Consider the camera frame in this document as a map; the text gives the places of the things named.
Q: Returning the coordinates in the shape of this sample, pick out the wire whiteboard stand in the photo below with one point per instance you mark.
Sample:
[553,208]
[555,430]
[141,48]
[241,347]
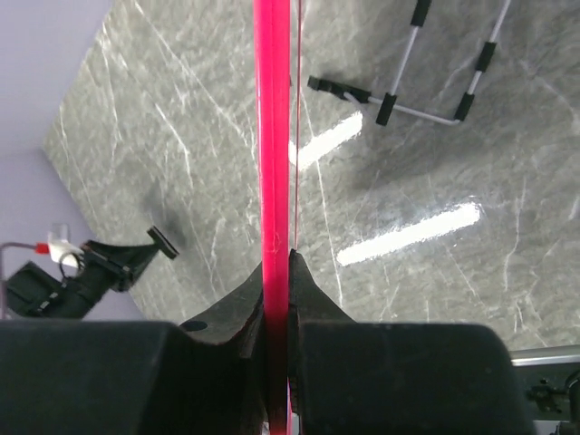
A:
[423,59]

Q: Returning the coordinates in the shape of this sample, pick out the pink framed whiteboard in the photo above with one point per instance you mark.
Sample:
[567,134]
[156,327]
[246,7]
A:
[272,31]

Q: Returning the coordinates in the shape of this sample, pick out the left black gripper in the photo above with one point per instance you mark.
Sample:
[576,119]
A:
[31,292]

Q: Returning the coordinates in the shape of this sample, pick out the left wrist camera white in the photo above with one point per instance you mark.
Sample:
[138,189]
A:
[59,247]

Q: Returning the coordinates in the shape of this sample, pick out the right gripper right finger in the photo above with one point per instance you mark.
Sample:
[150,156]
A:
[321,356]

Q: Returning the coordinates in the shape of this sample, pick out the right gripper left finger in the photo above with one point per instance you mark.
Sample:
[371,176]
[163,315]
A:
[231,361]

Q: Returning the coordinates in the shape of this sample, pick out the aluminium mounting rail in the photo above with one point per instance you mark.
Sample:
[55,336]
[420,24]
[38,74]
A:
[546,356]

